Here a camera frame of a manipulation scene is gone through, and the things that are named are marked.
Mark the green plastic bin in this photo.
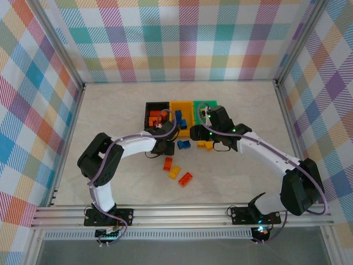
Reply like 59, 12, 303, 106
192, 99, 219, 126

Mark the yellow plastic bin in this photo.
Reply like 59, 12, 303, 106
169, 100, 195, 138

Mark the black plastic bin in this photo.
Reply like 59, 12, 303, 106
144, 101, 171, 130

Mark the controller board with green light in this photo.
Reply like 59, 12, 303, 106
95, 226, 122, 246
252, 225, 271, 243

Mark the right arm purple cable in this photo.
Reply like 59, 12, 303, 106
196, 101, 329, 245

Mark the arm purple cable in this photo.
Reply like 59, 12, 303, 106
196, 101, 329, 245
87, 108, 179, 244

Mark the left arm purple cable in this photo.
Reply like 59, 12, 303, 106
87, 108, 179, 244

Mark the aluminium side rail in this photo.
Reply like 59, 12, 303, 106
274, 79, 318, 205
46, 82, 88, 208

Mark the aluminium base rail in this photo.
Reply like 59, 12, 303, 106
30, 203, 335, 230

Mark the slotted grey cable duct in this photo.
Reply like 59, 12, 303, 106
44, 231, 254, 241

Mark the aluminium frame post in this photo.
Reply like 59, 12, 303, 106
275, 0, 331, 83
29, 0, 87, 91

